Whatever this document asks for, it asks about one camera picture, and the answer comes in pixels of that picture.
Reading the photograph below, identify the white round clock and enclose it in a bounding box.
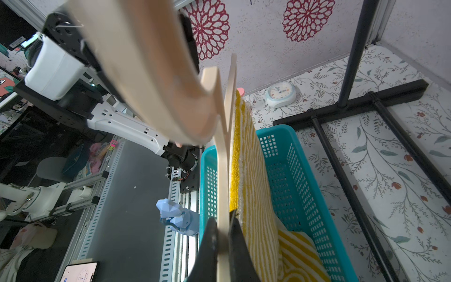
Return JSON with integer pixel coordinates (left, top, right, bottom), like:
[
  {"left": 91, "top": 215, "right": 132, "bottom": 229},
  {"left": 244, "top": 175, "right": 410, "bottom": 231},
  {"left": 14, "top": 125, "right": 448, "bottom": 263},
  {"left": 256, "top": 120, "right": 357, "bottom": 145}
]
[{"left": 265, "top": 82, "right": 297, "bottom": 108}]

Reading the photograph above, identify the teal plastic basket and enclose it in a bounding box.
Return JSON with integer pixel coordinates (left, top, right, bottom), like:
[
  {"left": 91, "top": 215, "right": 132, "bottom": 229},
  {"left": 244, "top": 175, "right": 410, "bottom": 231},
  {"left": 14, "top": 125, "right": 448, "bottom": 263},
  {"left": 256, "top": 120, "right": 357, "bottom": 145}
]
[{"left": 187, "top": 125, "right": 357, "bottom": 282}]

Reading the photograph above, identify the cream plastic hanger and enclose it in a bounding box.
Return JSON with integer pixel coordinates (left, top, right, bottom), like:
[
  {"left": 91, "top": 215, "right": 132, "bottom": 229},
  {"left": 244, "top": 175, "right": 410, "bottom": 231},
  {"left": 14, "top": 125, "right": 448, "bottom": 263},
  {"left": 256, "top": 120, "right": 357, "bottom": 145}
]
[{"left": 68, "top": 1, "right": 237, "bottom": 282}]

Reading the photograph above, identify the yellow striped towel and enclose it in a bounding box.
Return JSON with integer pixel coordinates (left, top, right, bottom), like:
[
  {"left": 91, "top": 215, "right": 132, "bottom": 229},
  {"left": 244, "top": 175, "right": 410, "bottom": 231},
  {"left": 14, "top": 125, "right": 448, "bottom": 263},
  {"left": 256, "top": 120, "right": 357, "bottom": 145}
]
[{"left": 229, "top": 96, "right": 331, "bottom": 282}]

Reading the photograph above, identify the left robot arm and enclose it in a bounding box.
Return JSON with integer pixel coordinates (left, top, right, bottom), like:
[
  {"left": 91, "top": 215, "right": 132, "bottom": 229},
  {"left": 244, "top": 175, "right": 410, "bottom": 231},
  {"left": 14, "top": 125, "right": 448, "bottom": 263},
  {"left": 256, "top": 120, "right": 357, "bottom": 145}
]
[{"left": 14, "top": 80, "right": 200, "bottom": 193}]

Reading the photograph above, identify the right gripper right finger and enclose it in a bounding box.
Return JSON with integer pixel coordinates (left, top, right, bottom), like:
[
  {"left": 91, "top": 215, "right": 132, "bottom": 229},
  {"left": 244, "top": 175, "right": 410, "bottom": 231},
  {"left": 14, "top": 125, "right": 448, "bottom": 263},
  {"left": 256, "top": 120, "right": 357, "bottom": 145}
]
[{"left": 228, "top": 210, "right": 260, "bottom": 282}]

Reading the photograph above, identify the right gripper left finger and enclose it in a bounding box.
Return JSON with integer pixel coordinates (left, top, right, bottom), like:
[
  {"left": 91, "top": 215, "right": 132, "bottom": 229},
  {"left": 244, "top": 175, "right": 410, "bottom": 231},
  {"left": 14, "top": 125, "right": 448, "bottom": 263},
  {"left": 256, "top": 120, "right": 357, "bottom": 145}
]
[{"left": 185, "top": 217, "right": 218, "bottom": 282}]

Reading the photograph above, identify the black clothes rack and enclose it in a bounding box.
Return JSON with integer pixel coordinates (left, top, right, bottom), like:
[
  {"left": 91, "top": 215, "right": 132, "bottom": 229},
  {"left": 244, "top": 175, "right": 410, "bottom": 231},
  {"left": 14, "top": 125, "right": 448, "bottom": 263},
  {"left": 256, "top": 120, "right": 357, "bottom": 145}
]
[{"left": 273, "top": 0, "right": 451, "bottom": 282}]

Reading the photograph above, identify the smartphone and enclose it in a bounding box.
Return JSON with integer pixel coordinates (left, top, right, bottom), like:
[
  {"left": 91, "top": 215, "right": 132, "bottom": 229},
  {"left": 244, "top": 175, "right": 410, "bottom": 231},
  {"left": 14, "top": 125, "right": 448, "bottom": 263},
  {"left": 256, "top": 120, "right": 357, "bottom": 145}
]
[{"left": 60, "top": 262, "right": 99, "bottom": 282}]

